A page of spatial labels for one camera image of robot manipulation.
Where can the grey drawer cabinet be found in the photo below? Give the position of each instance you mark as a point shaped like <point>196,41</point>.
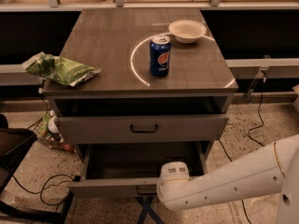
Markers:
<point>117,41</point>

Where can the wire basket with items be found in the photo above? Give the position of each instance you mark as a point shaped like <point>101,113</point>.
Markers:
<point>48,134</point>

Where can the blue tape cross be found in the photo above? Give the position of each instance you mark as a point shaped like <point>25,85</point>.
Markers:
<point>147,211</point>

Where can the grey top drawer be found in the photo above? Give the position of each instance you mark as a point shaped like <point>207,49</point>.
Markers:
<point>141,129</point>

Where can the grey drawer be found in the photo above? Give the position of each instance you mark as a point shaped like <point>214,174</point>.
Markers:
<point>132,170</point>
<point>141,129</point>

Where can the blue Pepsi can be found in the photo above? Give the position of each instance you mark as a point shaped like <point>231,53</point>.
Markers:
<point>159,55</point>

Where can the black chair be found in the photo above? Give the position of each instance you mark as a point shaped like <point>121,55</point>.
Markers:
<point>14,145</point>

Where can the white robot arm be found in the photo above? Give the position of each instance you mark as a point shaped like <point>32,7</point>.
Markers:
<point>267,170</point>

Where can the white paper bowl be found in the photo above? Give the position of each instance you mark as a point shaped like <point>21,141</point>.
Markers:
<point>187,31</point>

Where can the green chip bag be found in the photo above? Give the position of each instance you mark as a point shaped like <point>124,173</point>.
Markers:
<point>59,69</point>

